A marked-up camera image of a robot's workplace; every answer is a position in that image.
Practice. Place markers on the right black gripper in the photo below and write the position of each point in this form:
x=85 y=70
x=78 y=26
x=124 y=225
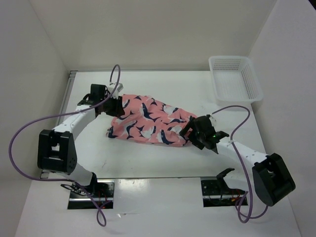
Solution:
x=196 y=142

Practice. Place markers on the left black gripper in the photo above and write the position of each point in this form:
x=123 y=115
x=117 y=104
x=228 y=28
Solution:
x=118 y=111

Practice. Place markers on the pink shark print shorts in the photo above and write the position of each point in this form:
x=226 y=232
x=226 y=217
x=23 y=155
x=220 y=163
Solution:
x=150 y=121

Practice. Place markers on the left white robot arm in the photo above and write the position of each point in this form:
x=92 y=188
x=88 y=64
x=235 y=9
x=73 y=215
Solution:
x=56 y=149

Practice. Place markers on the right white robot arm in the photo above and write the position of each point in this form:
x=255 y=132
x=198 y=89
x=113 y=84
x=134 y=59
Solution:
x=271 y=178

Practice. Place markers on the white plastic basket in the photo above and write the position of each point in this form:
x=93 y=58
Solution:
x=234 y=80

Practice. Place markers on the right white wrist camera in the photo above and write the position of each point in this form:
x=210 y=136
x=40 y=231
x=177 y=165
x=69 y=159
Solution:
x=213 y=120

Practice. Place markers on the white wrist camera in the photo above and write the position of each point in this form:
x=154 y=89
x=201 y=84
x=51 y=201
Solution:
x=213 y=120
x=114 y=89

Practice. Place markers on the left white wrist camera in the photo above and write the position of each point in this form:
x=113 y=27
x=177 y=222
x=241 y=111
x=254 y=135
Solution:
x=114 y=89

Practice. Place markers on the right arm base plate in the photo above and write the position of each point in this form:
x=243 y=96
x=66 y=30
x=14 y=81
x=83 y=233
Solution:
x=212 y=196

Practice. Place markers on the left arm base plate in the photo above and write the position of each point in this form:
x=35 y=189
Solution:
x=104 y=197

